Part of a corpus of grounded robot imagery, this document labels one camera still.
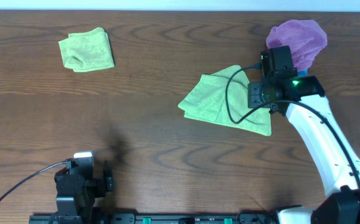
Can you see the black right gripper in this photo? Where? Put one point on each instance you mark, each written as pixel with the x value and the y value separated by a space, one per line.
pixel 254 100

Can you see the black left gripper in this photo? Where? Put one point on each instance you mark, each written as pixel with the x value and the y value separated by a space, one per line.
pixel 107 180

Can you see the green microfiber cloth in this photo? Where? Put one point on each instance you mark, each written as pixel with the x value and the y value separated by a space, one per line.
pixel 221 98

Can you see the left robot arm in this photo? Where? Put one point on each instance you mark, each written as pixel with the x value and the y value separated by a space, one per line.
pixel 77 206

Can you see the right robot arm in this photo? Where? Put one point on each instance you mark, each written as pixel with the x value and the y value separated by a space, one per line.
pixel 303 102

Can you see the blue cloth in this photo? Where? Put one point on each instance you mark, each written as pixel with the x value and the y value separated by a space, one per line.
pixel 302 73

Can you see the purple cloth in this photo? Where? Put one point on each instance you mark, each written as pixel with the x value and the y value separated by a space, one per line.
pixel 304 37

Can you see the folded green cloth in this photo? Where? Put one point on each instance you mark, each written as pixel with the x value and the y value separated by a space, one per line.
pixel 87 51

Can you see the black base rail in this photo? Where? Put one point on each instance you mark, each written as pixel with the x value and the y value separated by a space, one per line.
pixel 129 218

